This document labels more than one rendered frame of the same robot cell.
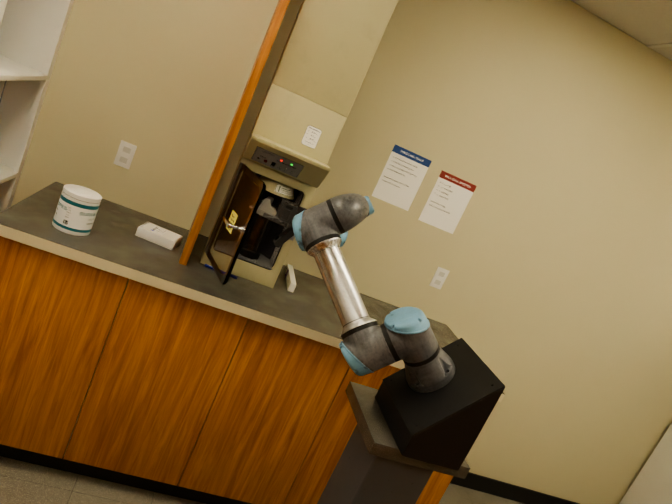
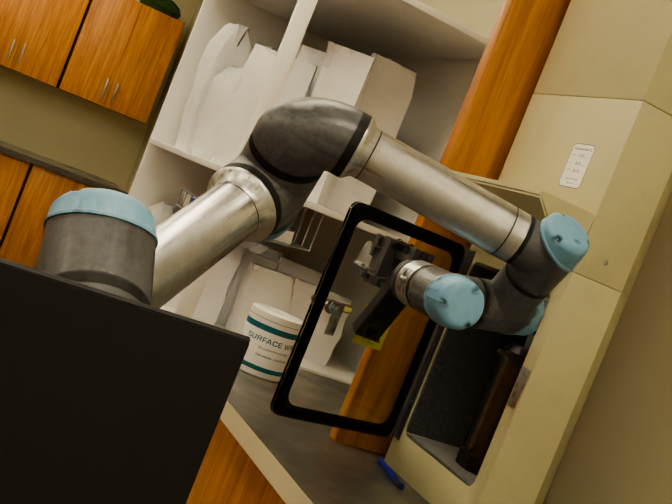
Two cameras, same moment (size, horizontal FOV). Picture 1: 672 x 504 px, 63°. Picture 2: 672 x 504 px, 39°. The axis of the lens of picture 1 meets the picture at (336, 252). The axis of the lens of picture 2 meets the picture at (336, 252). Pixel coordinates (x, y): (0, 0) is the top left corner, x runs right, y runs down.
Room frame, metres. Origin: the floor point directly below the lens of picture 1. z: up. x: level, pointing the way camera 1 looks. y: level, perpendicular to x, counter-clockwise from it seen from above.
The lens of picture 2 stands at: (1.60, -1.32, 1.35)
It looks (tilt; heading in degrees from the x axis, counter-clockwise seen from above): 2 degrees down; 81
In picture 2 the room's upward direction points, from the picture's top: 22 degrees clockwise
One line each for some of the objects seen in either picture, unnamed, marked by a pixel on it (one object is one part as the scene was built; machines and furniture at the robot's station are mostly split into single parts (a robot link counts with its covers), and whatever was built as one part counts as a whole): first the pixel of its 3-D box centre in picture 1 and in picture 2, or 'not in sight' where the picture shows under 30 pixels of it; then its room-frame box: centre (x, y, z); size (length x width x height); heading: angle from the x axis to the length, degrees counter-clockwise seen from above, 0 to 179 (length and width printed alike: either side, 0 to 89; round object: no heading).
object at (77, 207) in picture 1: (77, 210); (267, 341); (1.87, 0.91, 1.02); 0.13 x 0.13 x 0.15
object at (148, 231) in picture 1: (159, 235); not in sight; (2.16, 0.69, 0.96); 0.16 x 0.12 x 0.04; 96
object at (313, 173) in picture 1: (286, 162); (504, 216); (2.11, 0.32, 1.46); 0.32 x 0.12 x 0.10; 106
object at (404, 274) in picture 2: not in sight; (419, 285); (1.96, 0.12, 1.30); 0.08 x 0.05 x 0.08; 16
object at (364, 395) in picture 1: (403, 427); not in sight; (1.57, -0.42, 0.92); 0.32 x 0.32 x 0.04; 17
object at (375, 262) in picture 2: (292, 216); (399, 270); (1.94, 0.20, 1.31); 0.12 x 0.08 x 0.09; 106
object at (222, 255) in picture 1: (233, 221); (372, 325); (1.98, 0.40, 1.19); 0.30 x 0.01 x 0.40; 31
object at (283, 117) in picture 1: (270, 185); (553, 318); (2.28, 0.37, 1.33); 0.32 x 0.25 x 0.77; 106
